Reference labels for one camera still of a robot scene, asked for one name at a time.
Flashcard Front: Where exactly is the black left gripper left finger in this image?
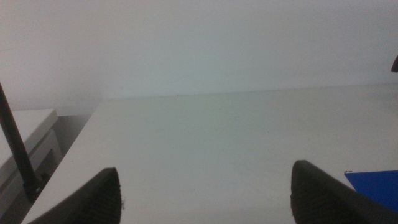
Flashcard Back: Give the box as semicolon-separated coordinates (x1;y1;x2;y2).
26;167;123;224

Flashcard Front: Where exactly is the white side cabinet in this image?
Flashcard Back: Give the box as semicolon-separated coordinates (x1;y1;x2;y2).
0;108;64;218

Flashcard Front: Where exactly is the black cable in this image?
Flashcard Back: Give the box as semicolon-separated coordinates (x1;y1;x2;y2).
0;82;43;203

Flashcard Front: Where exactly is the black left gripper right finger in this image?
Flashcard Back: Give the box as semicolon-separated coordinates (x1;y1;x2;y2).
290;159;398;224

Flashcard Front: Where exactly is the blue rectangular mat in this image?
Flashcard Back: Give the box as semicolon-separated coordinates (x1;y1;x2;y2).
344;169;398;214

